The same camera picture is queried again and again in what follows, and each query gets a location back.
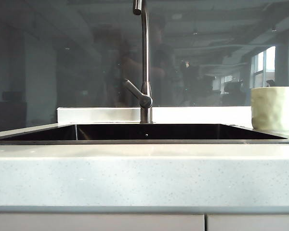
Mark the steel faucet lever handle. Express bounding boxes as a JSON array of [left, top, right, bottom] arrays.
[[123, 78, 153, 108]]

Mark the pale green ceramic mug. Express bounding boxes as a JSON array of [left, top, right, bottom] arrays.
[[250, 86, 289, 131]]

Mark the black sink basin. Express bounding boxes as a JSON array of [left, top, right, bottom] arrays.
[[0, 123, 289, 145]]

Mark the steel gooseneck faucet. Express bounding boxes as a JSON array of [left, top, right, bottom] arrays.
[[132, 0, 154, 124]]

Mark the dark glass backsplash panel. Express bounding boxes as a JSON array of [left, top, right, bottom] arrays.
[[0, 0, 289, 133]]

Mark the grey cabinet door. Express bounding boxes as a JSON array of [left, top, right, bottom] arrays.
[[0, 214, 205, 231], [206, 214, 289, 231]]

